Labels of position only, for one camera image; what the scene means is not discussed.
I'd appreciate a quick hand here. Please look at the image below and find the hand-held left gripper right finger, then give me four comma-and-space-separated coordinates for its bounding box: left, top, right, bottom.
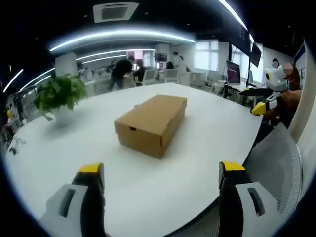
218, 160, 283, 237

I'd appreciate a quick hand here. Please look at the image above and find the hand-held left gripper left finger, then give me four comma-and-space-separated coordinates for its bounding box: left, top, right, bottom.
39, 162, 107, 237

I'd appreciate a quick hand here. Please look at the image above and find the brown cardboard shoe box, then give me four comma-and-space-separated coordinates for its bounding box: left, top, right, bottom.
114, 94, 188, 159

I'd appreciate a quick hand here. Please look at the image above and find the computer monitor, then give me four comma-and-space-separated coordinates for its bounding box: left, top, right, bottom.
226, 60, 241, 86

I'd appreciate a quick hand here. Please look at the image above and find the black hanging monitor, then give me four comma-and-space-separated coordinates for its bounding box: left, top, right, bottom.
249, 41, 262, 68

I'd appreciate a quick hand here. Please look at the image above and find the grey mesh office chair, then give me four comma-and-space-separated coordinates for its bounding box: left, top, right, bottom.
172, 122, 303, 237

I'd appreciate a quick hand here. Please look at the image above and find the white office chair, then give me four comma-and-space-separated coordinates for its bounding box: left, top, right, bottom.
142, 69, 157, 86
163, 69, 179, 84

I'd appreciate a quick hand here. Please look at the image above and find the green potted plant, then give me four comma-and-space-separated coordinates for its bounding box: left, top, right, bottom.
33, 74, 89, 129

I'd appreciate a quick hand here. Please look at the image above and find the yellow and white toy figure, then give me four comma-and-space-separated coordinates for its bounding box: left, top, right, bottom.
5, 104, 14, 124

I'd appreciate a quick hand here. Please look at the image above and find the ceiling air conditioner vent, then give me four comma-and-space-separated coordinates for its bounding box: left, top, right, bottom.
92, 1, 140, 24

